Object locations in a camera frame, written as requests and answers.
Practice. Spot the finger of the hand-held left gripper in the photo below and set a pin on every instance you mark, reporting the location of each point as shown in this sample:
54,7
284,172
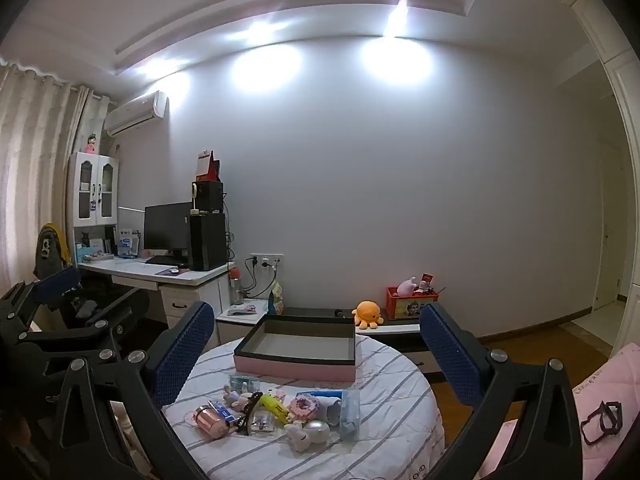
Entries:
55,284
100,330

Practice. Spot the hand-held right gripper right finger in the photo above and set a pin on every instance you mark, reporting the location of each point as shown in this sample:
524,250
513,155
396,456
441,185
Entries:
445,355

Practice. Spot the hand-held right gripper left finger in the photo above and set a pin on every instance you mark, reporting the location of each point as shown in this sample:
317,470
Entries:
182,355

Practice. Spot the baby doll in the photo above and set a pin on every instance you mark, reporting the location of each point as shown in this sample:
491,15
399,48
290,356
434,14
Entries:
235,397

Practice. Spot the rose gold metal bottle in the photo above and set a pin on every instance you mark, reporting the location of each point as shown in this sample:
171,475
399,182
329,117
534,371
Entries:
212,422

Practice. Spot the black hair clip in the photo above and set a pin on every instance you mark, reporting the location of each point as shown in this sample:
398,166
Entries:
248,410

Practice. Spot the yellow highlighter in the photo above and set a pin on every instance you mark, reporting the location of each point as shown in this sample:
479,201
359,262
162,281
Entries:
276,407

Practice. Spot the pink box with black rim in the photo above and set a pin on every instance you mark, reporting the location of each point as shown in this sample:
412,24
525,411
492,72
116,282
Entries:
295,355

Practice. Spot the clear plastic box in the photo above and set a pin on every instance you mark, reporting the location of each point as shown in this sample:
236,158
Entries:
350,417

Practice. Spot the pink building block toy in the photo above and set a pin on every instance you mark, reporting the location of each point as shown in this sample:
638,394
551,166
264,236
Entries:
305,406

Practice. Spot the blue card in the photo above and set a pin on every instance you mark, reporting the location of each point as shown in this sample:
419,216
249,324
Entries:
315,394

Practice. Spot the pearly oval case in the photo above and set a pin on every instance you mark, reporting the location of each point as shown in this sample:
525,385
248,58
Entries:
316,431

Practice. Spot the black office chair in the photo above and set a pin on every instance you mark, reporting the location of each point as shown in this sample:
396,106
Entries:
95,290

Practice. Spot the yellow patterned cloth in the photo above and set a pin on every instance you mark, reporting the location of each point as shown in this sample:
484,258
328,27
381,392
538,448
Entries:
55,242

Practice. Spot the low black-top bench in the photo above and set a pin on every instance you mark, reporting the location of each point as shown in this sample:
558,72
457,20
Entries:
400,332

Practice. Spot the white nightstand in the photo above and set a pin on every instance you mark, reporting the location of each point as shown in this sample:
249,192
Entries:
235,327

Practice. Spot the red storage box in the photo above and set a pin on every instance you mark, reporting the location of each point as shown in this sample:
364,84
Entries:
411,306

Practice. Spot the white desk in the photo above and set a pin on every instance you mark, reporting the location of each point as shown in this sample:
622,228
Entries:
200,292

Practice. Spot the blue white tube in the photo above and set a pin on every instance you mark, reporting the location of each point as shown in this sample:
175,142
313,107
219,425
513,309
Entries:
225,411

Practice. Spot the pink pouch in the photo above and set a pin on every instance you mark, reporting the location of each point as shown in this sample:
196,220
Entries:
242,308

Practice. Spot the pink plush toy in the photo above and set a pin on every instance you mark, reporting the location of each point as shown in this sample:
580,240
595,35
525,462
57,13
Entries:
407,286

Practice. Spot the blue white carton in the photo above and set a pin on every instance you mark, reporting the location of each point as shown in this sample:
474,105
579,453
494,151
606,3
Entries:
128,244

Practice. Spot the pink mouse pad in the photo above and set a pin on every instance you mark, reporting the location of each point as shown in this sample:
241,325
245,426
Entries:
172,271

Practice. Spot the orange octopus plush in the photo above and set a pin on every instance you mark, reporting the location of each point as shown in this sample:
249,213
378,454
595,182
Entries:
369,315

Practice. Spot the red cap water bottle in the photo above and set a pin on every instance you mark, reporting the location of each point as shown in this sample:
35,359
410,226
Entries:
235,284

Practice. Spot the black keyboard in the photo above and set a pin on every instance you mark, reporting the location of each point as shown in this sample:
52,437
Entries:
165,261

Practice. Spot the clear plastic packet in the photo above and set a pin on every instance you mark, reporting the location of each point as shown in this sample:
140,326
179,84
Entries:
261,422

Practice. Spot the white glass-door cabinet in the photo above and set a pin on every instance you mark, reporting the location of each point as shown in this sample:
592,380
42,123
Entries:
93,187

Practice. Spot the snack bag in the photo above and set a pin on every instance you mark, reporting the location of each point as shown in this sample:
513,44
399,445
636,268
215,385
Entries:
276,299

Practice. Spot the black computer tower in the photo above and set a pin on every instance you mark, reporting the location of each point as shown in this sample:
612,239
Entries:
207,242

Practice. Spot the beige curtain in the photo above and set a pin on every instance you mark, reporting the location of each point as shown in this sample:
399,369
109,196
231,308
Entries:
30,170

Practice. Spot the black computer monitor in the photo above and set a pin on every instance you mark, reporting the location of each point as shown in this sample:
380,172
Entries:
166,227

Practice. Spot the small white toy figure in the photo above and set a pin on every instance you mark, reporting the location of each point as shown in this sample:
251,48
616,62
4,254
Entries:
296,437

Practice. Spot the pink doll figurine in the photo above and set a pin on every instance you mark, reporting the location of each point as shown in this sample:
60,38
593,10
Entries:
91,145

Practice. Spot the pink quilted pillow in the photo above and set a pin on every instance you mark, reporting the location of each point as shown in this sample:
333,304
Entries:
600,390

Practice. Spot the cream handheld fan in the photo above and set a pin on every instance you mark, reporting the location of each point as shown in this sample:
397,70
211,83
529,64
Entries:
194,195

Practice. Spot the black speaker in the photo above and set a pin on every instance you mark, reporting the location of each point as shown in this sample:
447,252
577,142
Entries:
209,196

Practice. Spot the white air conditioner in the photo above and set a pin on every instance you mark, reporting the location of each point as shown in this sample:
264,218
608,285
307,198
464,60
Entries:
136,114

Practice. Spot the red desk calendar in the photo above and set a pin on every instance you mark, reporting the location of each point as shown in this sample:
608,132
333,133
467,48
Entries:
207,166

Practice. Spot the white door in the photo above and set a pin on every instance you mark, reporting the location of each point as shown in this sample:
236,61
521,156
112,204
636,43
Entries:
612,240

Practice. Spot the white wall socket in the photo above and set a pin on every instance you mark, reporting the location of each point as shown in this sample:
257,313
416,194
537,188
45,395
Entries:
266,260

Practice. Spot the black frame object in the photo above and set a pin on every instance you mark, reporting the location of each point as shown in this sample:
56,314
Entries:
600,422

